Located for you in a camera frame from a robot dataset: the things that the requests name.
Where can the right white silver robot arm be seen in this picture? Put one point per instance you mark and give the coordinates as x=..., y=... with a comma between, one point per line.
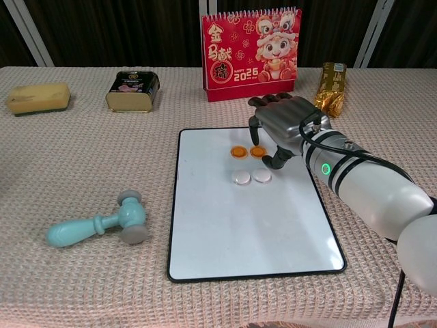
x=375, y=191

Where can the beige waffle tablecloth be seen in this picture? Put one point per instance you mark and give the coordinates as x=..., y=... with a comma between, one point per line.
x=85, y=153

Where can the red desk calendar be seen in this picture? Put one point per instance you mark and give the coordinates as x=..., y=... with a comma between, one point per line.
x=246, y=51

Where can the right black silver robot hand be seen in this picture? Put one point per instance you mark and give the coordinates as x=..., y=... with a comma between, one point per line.
x=286, y=119

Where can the teal toy hammer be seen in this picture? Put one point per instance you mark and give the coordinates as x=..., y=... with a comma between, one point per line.
x=75, y=232

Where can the white magnetic board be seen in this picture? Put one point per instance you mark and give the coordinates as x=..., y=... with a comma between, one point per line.
x=239, y=232

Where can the black gold tin can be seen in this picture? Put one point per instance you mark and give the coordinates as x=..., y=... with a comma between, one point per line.
x=131, y=99

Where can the yellow green sponge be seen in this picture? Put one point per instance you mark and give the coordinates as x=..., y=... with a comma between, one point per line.
x=37, y=97

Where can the gold foil package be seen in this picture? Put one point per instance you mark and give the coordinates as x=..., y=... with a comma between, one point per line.
x=331, y=89

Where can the orange round magnet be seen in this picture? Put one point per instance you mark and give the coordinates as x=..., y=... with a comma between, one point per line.
x=238, y=152
x=256, y=152

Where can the dark pleated curtain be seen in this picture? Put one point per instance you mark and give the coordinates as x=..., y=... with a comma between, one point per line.
x=119, y=34

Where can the white aluminium frame post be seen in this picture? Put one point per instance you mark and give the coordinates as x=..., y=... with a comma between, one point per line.
x=208, y=7
x=373, y=34
x=30, y=34

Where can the white round magnet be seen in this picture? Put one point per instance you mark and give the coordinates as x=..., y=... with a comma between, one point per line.
x=261, y=175
x=241, y=177

